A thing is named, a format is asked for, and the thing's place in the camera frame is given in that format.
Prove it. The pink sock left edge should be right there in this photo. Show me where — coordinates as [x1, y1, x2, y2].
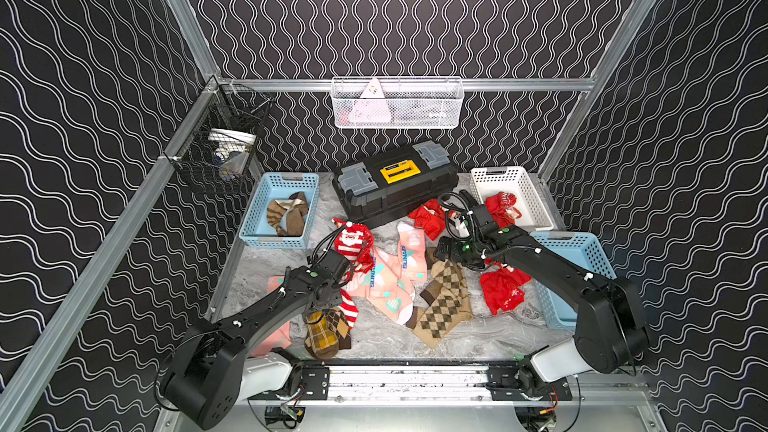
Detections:
[250, 276, 292, 357]

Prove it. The light blue basket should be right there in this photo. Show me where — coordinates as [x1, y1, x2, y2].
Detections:
[530, 230, 619, 331]
[239, 172, 319, 250]

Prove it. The black wire wall basket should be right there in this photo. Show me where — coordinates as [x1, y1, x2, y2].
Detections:
[171, 85, 277, 196]

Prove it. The pink patterned sock upper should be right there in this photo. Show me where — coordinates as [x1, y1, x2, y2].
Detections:
[397, 222, 429, 282]

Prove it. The yellow brown plaid sock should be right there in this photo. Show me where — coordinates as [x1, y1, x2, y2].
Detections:
[304, 308, 352, 360]

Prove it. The clear wall-mounted basket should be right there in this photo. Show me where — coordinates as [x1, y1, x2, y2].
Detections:
[330, 76, 465, 129]

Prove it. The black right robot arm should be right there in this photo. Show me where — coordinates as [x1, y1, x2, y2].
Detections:
[436, 205, 649, 394]

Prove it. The black toolbox yellow handle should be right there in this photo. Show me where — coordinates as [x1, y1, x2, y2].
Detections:
[332, 140, 458, 229]

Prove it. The pink dotted sock centre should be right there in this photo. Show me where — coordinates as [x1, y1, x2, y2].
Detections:
[343, 248, 416, 325]

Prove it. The red penguin sock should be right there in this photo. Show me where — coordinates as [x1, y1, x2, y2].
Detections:
[484, 192, 523, 228]

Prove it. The white perforated plastic basket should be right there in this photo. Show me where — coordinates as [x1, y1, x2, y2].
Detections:
[470, 166, 554, 232]

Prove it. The brown striped sock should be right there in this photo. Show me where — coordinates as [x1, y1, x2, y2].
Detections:
[266, 200, 288, 237]

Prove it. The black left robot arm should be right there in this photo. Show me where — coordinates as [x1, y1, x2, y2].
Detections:
[156, 250, 350, 430]

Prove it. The red santa striped sock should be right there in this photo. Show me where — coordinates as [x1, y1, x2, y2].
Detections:
[333, 218, 374, 274]

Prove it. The right light blue basket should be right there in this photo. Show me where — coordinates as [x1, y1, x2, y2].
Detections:
[530, 230, 619, 331]

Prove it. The red snowflake sock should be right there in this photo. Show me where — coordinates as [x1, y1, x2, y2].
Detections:
[479, 267, 532, 316]

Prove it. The tan argyle sock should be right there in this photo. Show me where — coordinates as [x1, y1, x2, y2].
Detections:
[406, 247, 473, 349]

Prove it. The red white striped sock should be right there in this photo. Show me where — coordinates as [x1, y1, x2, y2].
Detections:
[338, 289, 359, 329]

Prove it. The left light blue basket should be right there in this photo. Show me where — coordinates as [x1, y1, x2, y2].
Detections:
[239, 172, 319, 250]

